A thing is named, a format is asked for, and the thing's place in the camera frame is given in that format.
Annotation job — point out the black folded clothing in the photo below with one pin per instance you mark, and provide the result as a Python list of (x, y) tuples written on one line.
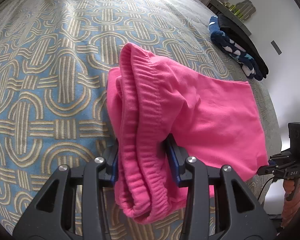
[(240, 37)]

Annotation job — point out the pink pants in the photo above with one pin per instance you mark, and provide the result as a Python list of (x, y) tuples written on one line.
[(150, 97)]

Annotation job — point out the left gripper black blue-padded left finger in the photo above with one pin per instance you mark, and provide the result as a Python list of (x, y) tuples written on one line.
[(71, 205)]

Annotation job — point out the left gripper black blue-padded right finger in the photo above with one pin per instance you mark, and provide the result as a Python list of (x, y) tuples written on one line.
[(219, 204)]

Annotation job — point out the dark wall shelf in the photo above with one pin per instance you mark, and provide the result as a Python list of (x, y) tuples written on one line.
[(218, 8)]

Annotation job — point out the green decor on shelf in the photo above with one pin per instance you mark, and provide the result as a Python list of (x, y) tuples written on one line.
[(242, 10)]

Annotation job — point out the person's right hand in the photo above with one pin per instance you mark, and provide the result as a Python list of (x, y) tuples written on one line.
[(292, 196)]

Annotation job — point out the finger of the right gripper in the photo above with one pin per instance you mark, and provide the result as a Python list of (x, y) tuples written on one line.
[(276, 160), (275, 170)]

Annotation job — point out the navy white patterned clothing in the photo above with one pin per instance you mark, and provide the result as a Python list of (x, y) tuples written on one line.
[(234, 50)]

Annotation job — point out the wall socket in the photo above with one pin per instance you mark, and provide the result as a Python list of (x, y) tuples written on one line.
[(276, 47)]

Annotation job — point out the blue beige patterned bedspread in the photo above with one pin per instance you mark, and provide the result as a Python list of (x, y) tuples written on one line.
[(55, 57)]

